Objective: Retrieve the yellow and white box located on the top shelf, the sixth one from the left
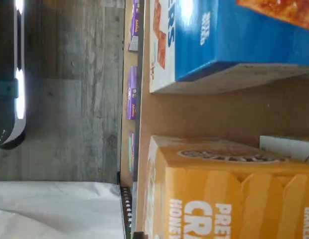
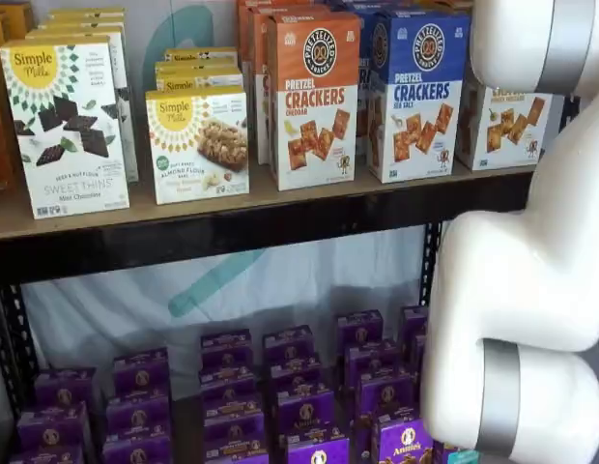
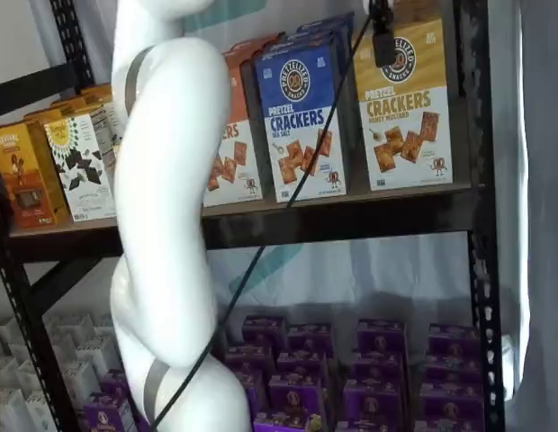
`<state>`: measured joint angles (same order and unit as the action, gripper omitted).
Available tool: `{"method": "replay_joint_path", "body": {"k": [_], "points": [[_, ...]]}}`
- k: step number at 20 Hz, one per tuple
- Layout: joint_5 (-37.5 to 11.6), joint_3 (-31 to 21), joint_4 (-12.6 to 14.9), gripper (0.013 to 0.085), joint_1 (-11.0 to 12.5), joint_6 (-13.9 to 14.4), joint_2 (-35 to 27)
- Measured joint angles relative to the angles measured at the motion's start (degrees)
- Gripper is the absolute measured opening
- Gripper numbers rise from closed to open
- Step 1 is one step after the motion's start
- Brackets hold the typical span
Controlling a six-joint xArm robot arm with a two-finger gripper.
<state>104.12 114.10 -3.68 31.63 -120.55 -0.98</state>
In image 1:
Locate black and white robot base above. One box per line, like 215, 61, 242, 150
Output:
0, 0, 27, 150

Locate purple snack box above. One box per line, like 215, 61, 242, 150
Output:
128, 131, 136, 176
125, 66, 138, 120
128, 0, 141, 52

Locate black metal shelf wooden boards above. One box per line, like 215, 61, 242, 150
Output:
116, 0, 309, 239

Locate yellow white pretzel crackers box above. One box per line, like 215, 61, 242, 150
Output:
259, 135, 309, 165
144, 135, 309, 239

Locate blue white pretzel crackers box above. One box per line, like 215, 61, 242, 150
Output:
149, 0, 309, 94

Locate white curtain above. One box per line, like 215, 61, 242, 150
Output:
0, 180, 126, 239

